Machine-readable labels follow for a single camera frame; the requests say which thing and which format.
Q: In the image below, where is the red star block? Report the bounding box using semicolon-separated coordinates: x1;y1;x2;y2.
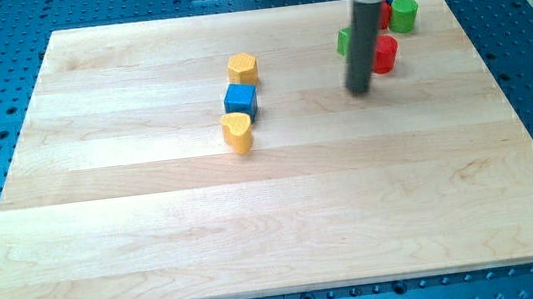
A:
379;1;392;30

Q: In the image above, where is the yellow heart block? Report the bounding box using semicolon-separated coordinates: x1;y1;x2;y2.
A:
220;112;253;155

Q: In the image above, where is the blue cube block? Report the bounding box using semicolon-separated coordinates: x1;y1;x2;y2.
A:
224;83;258;123

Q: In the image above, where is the yellow hexagon block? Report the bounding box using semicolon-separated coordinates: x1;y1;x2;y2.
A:
227;52;259;85

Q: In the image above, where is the green block behind rod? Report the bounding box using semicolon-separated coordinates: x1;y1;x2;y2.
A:
336;27;351;57

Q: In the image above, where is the light wooden board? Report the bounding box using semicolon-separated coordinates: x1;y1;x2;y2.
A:
0;0;533;299

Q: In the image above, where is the red cylinder block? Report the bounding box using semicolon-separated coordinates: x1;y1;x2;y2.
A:
372;35;399;74

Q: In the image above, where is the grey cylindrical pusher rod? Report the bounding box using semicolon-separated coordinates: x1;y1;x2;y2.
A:
345;0;383;96

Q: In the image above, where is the green cylinder block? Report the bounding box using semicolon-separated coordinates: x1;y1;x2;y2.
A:
388;0;418;33

